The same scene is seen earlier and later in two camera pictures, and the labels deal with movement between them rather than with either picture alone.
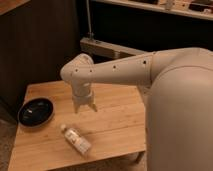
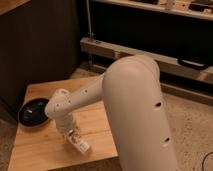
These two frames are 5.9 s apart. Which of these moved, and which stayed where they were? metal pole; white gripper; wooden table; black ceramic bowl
Moved: white gripper
Stayed: metal pole; black ceramic bowl; wooden table
